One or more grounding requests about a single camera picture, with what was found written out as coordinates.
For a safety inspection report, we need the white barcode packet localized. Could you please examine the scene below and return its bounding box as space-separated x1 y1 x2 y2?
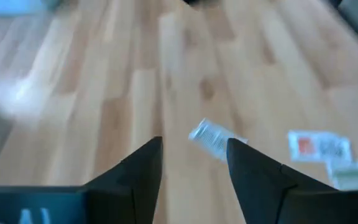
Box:
187 117 249 163

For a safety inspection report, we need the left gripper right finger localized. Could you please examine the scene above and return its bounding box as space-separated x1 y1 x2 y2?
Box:
227 138 338 224

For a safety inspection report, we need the red white ointment packet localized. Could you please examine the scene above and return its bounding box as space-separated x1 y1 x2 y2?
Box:
287 129 353 164

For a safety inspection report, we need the green striped bandage wrapper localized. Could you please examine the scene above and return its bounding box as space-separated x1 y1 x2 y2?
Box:
325 159 358 191

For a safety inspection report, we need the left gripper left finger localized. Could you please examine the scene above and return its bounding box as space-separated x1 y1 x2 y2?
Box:
84 136 163 224

